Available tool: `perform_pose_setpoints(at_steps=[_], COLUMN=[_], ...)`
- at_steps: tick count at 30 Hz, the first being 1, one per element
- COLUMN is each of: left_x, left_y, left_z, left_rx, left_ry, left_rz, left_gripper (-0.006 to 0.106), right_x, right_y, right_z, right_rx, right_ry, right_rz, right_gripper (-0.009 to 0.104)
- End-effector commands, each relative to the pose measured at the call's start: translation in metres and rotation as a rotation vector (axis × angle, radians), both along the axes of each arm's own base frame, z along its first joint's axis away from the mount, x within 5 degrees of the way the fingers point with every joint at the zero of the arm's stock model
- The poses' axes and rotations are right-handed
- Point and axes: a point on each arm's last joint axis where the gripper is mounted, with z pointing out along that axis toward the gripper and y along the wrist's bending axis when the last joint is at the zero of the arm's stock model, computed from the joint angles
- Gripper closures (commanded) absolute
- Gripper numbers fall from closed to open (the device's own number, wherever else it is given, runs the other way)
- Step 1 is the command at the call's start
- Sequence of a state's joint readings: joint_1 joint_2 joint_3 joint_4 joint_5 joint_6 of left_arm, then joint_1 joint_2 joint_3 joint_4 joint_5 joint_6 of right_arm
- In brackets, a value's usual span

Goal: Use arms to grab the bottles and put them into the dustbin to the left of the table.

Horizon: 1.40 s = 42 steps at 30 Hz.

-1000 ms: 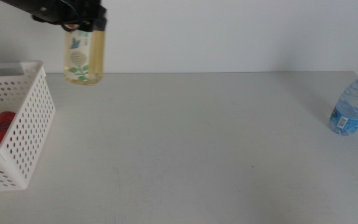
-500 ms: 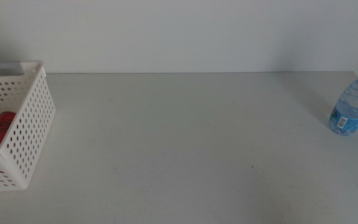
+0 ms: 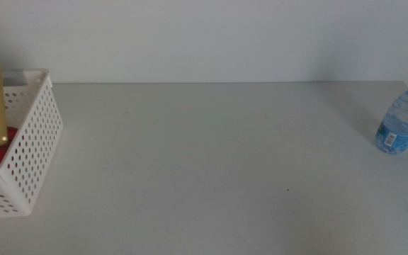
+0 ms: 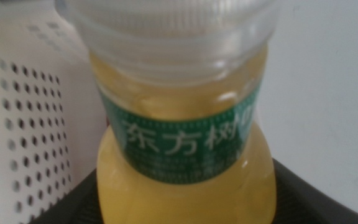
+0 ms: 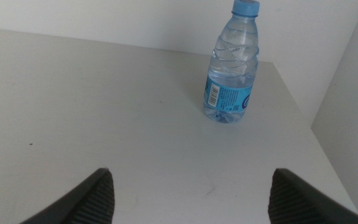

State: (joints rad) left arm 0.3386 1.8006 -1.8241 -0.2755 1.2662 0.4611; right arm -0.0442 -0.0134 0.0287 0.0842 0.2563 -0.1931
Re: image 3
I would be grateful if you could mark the clear water bottle blue cap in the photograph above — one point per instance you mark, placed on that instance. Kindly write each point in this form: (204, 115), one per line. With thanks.
(400, 124)

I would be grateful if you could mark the white perforated plastic basket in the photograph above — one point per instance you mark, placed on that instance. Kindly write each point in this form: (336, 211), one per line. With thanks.
(30, 141)

